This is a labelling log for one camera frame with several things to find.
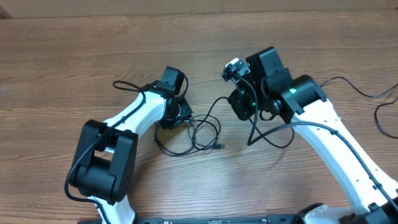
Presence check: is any thin black USB cable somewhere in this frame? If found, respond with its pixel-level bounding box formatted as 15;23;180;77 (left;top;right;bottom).
318;76;398;139

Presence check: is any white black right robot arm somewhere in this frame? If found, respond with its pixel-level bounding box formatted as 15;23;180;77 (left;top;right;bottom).
222;47;397;223

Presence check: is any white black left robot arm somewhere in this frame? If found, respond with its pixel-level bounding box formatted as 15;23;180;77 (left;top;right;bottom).
64;67;192;223

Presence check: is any thick black USB cable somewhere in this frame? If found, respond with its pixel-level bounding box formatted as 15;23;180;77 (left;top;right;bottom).
154;113;225;157

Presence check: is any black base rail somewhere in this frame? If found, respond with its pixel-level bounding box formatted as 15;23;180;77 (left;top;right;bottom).
132;214;305;224

